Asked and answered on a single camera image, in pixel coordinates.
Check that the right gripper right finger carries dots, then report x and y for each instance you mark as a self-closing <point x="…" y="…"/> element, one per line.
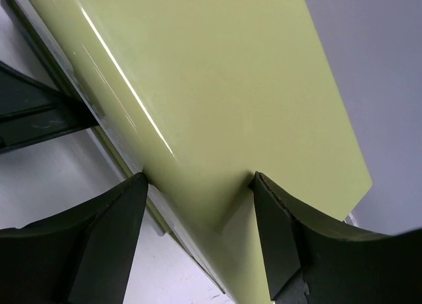
<point x="310" y="257"/>

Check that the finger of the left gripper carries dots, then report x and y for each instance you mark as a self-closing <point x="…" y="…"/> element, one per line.
<point x="22" y="95"/>
<point x="19" y="131"/>

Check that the green metal drawer toolbox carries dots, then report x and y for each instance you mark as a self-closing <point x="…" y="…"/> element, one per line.
<point x="201" y="94"/>

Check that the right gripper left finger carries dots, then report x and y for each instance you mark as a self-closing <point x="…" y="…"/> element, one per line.
<point x="81" y="255"/>

